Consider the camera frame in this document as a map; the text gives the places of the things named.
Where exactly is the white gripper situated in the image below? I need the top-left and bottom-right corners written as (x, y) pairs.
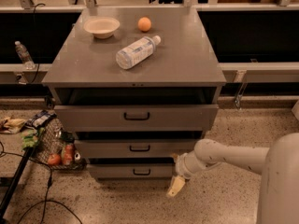
top-left (166, 151), bottom-right (207, 197)

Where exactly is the grey bottom drawer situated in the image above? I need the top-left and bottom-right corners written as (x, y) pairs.
top-left (87, 163), bottom-right (173, 179)

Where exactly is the grey drawer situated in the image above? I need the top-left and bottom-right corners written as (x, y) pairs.
top-left (75, 139), bottom-right (197, 159)
top-left (55, 105), bottom-right (218, 132)
top-left (87, 163), bottom-right (173, 179)

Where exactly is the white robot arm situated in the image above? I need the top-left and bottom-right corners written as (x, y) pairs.
top-left (167, 133), bottom-right (299, 224)

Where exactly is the grey middle drawer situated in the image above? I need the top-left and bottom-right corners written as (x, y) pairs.
top-left (75, 139), bottom-right (197, 159)

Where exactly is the grey top drawer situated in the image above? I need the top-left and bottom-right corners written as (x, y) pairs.
top-left (55, 105), bottom-right (218, 132)

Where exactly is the grey drawer cabinet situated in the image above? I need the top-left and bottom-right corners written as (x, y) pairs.
top-left (43, 7), bottom-right (225, 168)

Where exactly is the small soda can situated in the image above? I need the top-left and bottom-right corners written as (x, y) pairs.
top-left (74, 151), bottom-right (82, 164)

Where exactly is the red snack can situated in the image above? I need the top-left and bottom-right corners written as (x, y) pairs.
top-left (62, 144), bottom-right (75, 165)

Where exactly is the red tomato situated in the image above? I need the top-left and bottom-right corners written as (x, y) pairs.
top-left (48, 153), bottom-right (61, 166)

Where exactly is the lying clear plastic bottle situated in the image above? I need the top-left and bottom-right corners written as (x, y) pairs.
top-left (116, 35), bottom-right (161, 70)

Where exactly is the blue chip bag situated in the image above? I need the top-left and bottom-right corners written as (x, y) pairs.
top-left (25, 110), bottom-right (56, 129)

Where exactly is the black pole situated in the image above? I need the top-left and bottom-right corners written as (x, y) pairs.
top-left (0, 147), bottom-right (34, 224)

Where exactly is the green snack bag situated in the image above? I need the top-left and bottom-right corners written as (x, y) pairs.
top-left (21, 128), bottom-right (45, 150)

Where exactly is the orange fruit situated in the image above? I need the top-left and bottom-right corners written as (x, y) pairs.
top-left (137, 17), bottom-right (151, 33)

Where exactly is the beige bowl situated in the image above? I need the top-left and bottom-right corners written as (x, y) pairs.
top-left (83, 17), bottom-right (120, 39)

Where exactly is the standing small water bottle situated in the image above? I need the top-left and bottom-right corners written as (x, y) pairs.
top-left (15, 41), bottom-right (36, 70)

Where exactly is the wire mesh basket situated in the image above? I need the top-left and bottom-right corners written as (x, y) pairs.
top-left (35, 119), bottom-right (85, 171)

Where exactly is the black floor cable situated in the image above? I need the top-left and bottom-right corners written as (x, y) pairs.
top-left (0, 140), bottom-right (83, 224)

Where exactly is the metal railing frame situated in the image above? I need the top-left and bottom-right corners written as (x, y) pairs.
top-left (0, 0), bottom-right (299, 83)

